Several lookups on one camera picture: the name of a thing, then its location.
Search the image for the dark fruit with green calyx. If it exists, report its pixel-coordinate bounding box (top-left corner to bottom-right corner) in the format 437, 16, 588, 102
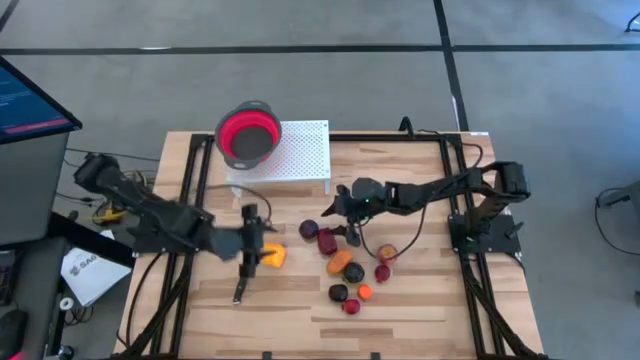
342, 261, 366, 285

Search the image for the yellow cable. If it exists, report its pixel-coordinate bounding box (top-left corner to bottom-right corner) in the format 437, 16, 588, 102
92, 202, 129, 225

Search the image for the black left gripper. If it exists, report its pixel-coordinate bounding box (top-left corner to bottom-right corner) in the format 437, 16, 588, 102
209, 202, 279, 279

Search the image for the black floor cable loop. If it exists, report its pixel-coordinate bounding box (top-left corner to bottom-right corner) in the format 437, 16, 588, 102
593, 187, 640, 257

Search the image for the black aluminium table frame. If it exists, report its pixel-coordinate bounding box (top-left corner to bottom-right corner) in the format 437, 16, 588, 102
114, 130, 551, 360

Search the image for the orange mango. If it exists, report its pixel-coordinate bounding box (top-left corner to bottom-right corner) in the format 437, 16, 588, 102
325, 249, 354, 276

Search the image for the red and yellow peach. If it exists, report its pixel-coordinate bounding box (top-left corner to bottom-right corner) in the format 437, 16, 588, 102
377, 243, 400, 266

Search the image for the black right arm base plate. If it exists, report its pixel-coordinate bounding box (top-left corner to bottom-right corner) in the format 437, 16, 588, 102
448, 213, 522, 255

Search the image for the grey furniture leg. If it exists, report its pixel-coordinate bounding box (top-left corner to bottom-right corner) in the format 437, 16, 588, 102
597, 179, 640, 209

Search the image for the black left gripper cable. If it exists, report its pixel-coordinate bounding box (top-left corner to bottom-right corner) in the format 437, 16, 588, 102
205, 183, 274, 221

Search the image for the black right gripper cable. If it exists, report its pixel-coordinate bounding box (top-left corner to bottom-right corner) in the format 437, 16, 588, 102
358, 197, 429, 262

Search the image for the black computer mouse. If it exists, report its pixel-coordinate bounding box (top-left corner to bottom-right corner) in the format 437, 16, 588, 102
0, 308, 29, 359

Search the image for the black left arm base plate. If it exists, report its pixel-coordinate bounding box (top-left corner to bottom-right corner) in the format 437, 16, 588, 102
127, 214, 206, 255

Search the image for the yellow bell pepper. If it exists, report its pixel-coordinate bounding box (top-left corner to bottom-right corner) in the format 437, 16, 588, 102
260, 242, 288, 270

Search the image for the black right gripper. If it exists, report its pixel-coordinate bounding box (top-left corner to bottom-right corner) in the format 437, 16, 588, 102
321, 177, 389, 248

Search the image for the white perforated metal rack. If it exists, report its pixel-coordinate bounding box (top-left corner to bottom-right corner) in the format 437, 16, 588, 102
223, 118, 333, 196

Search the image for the white printed booklet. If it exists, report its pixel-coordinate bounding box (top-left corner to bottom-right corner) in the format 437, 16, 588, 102
59, 246, 133, 308

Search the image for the computer monitor with blue screen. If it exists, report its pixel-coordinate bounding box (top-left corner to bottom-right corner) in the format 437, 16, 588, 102
0, 55, 84, 146

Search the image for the long black floor cable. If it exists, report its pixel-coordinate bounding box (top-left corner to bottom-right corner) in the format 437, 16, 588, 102
64, 146, 161, 164

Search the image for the purple plum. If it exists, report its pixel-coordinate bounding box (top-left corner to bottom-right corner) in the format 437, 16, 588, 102
298, 218, 320, 240

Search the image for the elongated dark red fruit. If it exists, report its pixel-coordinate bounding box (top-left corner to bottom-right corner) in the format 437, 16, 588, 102
316, 227, 339, 257

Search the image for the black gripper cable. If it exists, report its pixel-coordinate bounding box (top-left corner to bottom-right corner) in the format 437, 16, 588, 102
205, 183, 274, 221
358, 197, 429, 262

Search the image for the red collapsible bowl grey rim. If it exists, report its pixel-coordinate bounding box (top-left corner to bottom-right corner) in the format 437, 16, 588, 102
214, 99, 283, 171

